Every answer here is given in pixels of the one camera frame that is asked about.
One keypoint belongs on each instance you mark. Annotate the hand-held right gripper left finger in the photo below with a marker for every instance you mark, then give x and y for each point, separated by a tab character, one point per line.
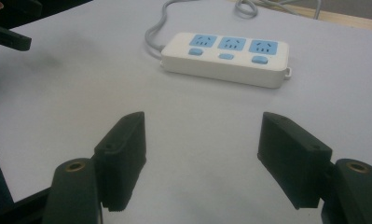
122	155

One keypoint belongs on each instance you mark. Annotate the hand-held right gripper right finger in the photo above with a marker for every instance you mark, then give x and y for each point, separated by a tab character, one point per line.
291	158

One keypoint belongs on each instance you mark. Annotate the white power strip blue sockets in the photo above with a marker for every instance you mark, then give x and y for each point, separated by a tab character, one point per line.
227	63

